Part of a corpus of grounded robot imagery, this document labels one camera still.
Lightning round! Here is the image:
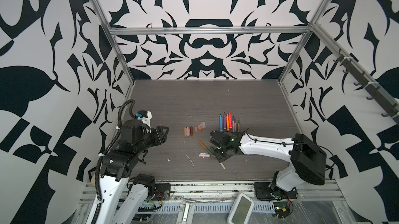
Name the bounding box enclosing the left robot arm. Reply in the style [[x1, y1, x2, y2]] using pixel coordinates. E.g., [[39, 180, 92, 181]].
[[86, 120, 169, 224]]

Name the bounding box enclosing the pink-red marker pen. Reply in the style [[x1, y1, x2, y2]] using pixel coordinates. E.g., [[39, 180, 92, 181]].
[[228, 112, 232, 130]]

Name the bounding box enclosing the blue marker pen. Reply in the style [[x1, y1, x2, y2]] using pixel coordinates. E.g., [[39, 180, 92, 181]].
[[219, 114, 223, 131]]

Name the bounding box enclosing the small circuit board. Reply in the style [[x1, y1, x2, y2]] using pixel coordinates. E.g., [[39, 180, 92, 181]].
[[273, 201, 294, 219]]

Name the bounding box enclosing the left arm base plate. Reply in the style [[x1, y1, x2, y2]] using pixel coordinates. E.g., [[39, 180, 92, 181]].
[[153, 183, 171, 201]]

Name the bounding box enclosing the black corrugated cable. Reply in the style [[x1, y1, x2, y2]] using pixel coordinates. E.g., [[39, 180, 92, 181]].
[[90, 99, 138, 224]]

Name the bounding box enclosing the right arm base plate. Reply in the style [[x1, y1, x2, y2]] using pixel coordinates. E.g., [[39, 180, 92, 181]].
[[254, 182, 297, 201]]

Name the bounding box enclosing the purple marker pen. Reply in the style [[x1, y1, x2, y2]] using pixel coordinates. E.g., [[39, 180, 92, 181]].
[[222, 112, 227, 130]]

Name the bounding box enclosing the gold cap green pen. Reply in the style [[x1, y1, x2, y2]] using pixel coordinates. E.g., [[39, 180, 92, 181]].
[[198, 140, 213, 155]]

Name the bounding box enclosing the orange marker pen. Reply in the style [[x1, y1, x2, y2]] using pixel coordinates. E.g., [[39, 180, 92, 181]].
[[225, 113, 230, 130]]

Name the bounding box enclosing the black coat hook rail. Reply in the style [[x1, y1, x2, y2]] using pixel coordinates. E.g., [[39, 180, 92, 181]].
[[334, 50, 399, 125]]

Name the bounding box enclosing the white plastic clip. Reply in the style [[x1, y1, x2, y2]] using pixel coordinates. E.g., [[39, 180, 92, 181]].
[[176, 202, 196, 224]]

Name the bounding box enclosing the green cap beige pen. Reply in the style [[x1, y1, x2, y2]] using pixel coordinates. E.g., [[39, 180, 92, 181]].
[[208, 147, 225, 170]]

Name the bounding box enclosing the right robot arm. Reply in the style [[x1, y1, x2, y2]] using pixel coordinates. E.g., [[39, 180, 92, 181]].
[[210, 130, 327, 201]]

